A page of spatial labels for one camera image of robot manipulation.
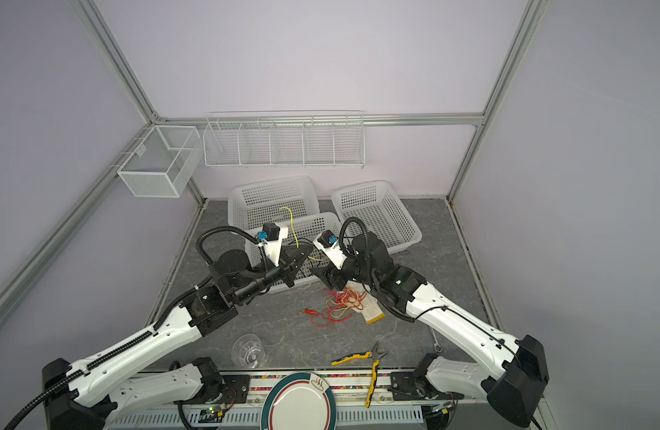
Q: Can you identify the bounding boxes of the yellow cable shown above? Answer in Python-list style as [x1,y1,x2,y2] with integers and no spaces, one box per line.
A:
[279,206,331,264]

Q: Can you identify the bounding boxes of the silver wrench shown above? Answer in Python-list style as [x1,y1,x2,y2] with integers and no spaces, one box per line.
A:
[430,328,443,354]

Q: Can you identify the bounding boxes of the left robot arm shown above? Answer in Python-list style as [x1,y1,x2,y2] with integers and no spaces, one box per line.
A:
[6,223,313,429]

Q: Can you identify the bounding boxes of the white mesh wall box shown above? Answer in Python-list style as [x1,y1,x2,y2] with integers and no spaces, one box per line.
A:
[118,125,204,198]

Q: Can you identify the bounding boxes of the white work glove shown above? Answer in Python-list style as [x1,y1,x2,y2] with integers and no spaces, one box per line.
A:
[354,293,385,324]

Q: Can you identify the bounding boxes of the yellow handled pliers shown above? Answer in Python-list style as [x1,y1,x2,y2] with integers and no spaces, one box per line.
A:
[331,341,389,410]

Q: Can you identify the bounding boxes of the back left white basket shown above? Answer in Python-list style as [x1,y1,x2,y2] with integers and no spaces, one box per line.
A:
[228,176,320,230]

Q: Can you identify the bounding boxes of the white basket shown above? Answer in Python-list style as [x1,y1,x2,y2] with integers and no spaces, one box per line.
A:
[228,176,320,230]
[331,181,422,254]
[244,212,342,287]

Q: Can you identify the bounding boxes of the front middle white basket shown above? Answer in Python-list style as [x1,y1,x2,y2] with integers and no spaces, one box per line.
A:
[244,212,342,287]

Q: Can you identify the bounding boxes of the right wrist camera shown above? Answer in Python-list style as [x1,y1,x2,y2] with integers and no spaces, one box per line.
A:
[314,230,347,269]

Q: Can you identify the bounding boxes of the clear plastic cup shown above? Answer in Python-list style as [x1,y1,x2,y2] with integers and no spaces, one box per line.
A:
[231,334,267,369]

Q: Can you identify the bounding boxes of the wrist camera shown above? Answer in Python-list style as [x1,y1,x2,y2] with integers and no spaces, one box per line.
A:
[255,222,288,267]
[314,230,347,269]

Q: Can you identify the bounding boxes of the red cable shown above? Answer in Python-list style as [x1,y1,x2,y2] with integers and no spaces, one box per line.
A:
[300,287,369,330]

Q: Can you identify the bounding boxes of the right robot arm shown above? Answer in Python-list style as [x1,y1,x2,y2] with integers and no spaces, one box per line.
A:
[313,217,550,428]

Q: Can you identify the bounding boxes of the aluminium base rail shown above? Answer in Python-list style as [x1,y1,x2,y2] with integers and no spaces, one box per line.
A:
[82,366,557,430]

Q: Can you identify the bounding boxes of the white wire wall rack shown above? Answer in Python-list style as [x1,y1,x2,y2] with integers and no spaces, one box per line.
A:
[202,110,366,168]

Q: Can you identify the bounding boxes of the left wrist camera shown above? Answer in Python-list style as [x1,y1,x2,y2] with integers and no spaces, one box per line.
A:
[255,222,288,267]

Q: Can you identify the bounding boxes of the white green rimmed plate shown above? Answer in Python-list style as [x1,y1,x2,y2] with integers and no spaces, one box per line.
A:
[259,372,337,430]

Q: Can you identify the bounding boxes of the right white basket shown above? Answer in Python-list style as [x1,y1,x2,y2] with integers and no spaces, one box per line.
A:
[331,181,422,254]

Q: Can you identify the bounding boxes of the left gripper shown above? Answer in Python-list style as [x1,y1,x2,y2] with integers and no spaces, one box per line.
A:
[234,243,313,305]

